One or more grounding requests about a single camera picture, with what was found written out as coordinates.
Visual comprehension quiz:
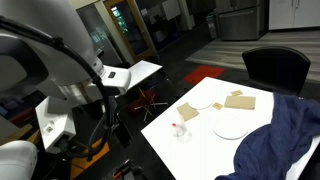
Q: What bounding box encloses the small brown cardboard square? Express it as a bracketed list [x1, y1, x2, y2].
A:
[212, 103, 223, 110]

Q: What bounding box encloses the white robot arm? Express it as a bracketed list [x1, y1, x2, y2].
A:
[0, 0, 131, 160]

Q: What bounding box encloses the black chair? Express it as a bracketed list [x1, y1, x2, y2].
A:
[242, 46, 311, 95]

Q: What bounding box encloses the dark blue cloth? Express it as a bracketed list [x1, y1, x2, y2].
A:
[215, 93, 320, 180]

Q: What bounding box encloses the white plate near cup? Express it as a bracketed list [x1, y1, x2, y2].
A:
[188, 96, 213, 110]

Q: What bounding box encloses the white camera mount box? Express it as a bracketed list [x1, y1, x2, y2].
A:
[35, 96, 76, 154]

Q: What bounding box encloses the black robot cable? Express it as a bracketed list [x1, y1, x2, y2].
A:
[0, 15, 120, 163]

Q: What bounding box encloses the white plate far side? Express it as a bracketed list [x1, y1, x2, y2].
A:
[212, 117, 248, 140]

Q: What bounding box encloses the stainless steel refrigerator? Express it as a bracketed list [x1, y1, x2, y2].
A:
[215, 0, 266, 41]

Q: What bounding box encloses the small brown cardboard piece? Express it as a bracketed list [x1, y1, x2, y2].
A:
[231, 90, 243, 96]

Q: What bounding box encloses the clear plastic cup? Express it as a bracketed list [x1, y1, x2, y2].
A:
[171, 114, 192, 144]

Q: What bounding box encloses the large brown cardboard napkin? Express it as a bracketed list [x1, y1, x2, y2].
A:
[177, 103, 199, 121]

